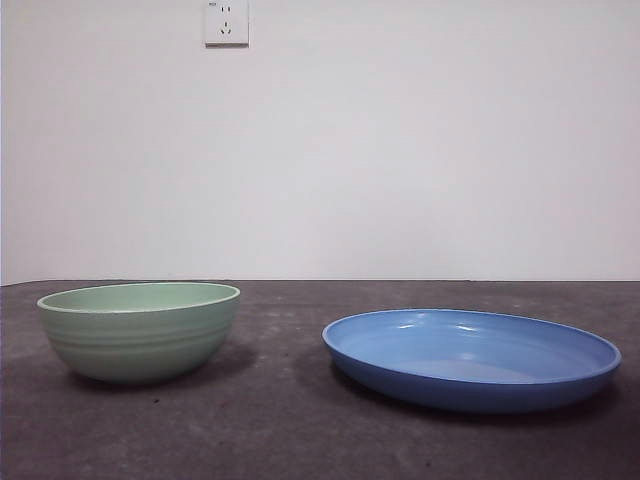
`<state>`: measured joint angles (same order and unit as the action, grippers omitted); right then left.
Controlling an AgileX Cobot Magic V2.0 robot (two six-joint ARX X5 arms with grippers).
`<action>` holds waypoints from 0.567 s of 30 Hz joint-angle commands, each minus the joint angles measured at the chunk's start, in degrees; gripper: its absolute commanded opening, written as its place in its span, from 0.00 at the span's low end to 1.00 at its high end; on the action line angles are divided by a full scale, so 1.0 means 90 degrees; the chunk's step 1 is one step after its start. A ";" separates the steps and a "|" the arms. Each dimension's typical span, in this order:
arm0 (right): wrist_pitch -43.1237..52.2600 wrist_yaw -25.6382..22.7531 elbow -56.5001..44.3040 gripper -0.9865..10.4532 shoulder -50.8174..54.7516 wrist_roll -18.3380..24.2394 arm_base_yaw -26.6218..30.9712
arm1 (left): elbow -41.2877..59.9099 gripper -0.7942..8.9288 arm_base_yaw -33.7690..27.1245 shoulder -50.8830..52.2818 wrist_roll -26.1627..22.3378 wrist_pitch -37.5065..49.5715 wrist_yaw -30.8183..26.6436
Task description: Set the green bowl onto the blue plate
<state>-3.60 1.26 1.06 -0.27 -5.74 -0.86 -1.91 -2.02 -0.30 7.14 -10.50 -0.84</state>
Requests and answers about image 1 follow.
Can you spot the white wall socket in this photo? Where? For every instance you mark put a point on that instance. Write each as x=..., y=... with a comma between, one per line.
x=226, y=25

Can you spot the blue round plate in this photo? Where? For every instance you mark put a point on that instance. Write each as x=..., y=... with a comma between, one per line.
x=470, y=390

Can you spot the pale green ribbed bowl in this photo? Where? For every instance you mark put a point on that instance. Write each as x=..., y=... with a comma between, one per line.
x=135, y=345

